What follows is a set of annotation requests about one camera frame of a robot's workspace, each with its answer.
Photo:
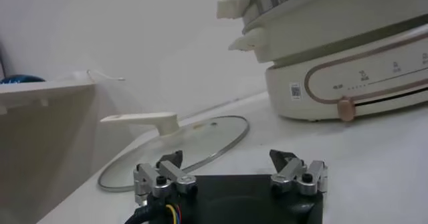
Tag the blue computer mouse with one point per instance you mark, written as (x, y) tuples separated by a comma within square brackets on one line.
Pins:
[(21, 79)]

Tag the cream electric cooker base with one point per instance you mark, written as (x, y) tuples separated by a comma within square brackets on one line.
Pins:
[(284, 98)]

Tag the white wall shelf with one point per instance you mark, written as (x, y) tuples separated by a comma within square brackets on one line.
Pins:
[(43, 90)]

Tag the cream cooking pot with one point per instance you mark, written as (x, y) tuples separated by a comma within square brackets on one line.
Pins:
[(334, 18)]

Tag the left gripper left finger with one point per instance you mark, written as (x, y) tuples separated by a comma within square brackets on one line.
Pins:
[(174, 175)]

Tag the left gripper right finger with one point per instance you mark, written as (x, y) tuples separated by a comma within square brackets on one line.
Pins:
[(291, 172)]

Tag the thin white stick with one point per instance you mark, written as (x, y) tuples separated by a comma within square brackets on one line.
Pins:
[(107, 76)]

